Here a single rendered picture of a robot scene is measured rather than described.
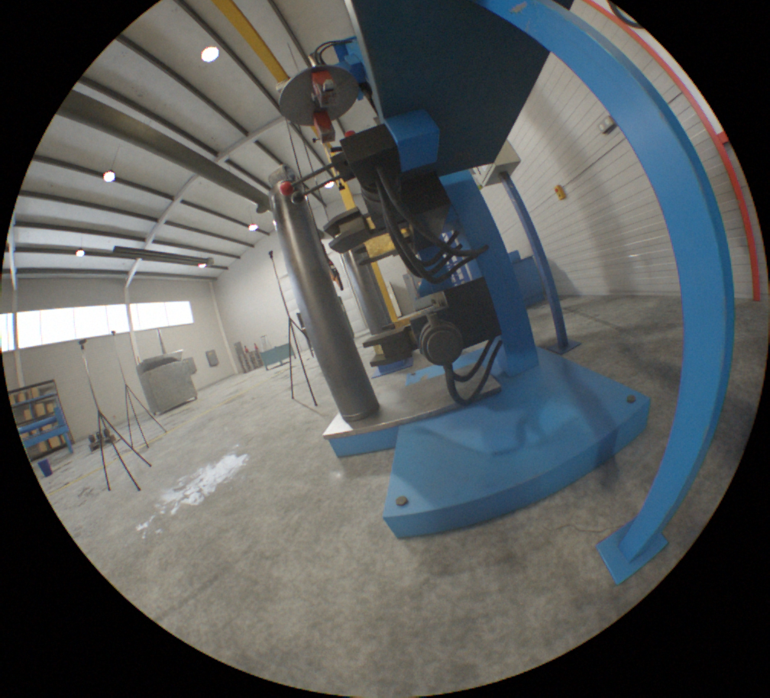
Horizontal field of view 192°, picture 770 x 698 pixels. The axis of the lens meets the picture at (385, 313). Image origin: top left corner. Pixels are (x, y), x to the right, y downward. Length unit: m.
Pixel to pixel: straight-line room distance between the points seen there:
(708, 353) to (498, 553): 0.56
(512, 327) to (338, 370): 0.82
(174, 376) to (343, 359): 7.70
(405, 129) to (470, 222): 0.63
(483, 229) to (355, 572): 1.30
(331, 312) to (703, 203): 1.15
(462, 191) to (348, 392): 1.08
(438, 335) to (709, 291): 0.52
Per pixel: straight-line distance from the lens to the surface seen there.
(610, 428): 0.75
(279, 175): 1.45
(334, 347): 1.08
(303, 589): 0.80
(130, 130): 6.12
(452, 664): 0.62
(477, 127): 0.76
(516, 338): 1.09
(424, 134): 0.54
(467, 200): 1.10
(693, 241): 0.28
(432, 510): 0.64
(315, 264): 1.13
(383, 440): 1.11
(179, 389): 8.47
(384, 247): 1.23
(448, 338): 0.56
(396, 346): 0.79
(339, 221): 0.88
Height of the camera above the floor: 0.61
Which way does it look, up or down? 1 degrees down
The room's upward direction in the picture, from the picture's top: 20 degrees counter-clockwise
